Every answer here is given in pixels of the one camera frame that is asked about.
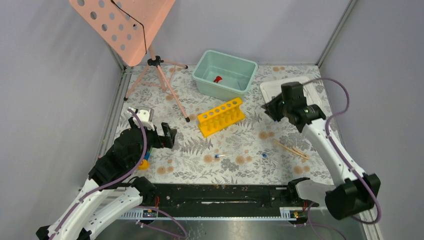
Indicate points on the yellow capped bottle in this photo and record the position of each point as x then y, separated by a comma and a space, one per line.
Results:
144, 165

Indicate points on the yellow test tube rack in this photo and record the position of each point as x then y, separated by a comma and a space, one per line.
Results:
220, 117

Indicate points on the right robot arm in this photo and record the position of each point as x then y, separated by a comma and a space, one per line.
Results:
353, 190

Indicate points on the white wash bottle red cap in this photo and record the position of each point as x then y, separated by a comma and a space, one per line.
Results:
220, 80

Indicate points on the mint green plastic bin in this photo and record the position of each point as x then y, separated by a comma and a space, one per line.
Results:
240, 73

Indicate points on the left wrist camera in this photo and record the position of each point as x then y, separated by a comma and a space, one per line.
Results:
145, 115

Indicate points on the pink perforated music stand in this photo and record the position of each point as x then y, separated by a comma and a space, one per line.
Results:
129, 28

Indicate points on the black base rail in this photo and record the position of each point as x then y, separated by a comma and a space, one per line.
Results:
223, 200

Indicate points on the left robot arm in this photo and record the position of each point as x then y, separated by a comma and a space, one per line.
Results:
81, 221

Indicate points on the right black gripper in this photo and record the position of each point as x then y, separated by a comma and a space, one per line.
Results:
271, 106

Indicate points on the white plastic bin lid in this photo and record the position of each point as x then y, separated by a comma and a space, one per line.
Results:
272, 89

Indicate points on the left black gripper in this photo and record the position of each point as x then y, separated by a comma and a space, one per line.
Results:
166, 141

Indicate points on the floral patterned table mat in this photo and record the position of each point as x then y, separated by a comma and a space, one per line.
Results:
192, 159

